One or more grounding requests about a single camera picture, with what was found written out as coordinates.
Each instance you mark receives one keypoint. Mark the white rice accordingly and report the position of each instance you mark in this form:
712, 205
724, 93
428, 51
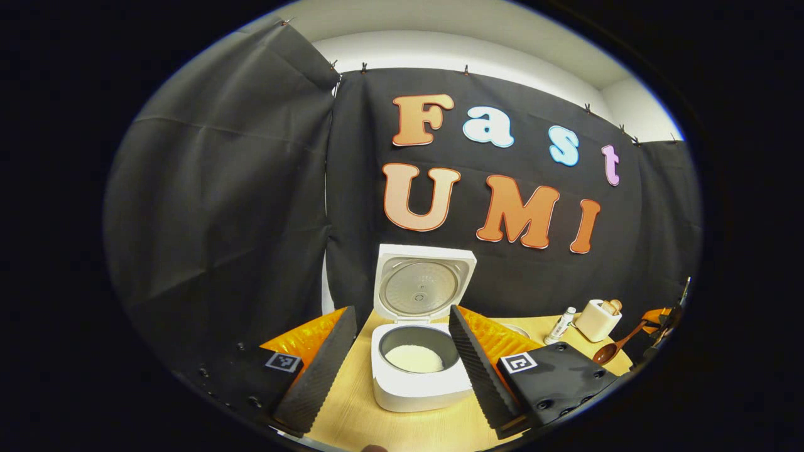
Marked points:
414, 359

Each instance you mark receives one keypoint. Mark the white toaster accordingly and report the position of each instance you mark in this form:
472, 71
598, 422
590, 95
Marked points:
593, 323

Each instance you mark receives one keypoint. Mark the brown wooden spoon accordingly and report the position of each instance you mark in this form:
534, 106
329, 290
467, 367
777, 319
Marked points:
606, 353

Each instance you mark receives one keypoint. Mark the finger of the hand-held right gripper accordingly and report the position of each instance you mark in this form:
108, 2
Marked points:
658, 316

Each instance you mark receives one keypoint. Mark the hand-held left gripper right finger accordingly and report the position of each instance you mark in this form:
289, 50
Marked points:
480, 376

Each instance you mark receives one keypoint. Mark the white round plate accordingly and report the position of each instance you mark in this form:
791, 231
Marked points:
518, 329

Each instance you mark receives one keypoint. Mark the white rice cooker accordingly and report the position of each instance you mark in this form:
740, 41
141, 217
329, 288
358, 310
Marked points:
418, 389

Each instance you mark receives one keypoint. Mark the toasted bread slice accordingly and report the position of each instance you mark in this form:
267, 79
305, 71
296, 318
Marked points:
608, 307
617, 305

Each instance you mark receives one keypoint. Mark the white drink bottle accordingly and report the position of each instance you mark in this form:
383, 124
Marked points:
559, 328

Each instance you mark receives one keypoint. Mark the black backdrop cloth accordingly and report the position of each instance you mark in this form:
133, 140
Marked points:
239, 207

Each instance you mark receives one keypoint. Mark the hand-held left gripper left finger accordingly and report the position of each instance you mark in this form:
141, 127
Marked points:
320, 376

